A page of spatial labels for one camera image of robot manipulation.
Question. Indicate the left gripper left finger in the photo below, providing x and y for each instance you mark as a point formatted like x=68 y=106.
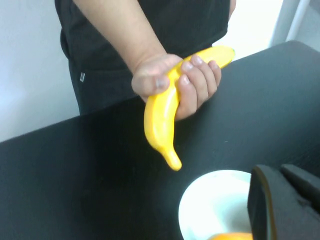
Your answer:
x=280 y=215

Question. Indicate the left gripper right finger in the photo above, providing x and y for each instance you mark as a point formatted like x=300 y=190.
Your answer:
x=302 y=178

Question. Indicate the yellow banana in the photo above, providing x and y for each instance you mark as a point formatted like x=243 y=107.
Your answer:
x=160 y=117

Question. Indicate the person's right forearm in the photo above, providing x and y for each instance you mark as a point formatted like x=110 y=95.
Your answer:
x=120 y=32

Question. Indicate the person's right hand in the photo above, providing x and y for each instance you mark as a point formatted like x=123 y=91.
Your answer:
x=197 y=85

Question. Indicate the yellow orange mango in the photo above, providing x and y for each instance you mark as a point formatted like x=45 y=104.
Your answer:
x=230 y=236

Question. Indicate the white round plate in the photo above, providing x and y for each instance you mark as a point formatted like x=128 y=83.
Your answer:
x=212 y=200

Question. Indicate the black shirt torso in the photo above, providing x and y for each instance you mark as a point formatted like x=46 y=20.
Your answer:
x=190 y=20

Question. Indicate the dark trousers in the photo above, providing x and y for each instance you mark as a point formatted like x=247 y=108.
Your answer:
x=100 y=95

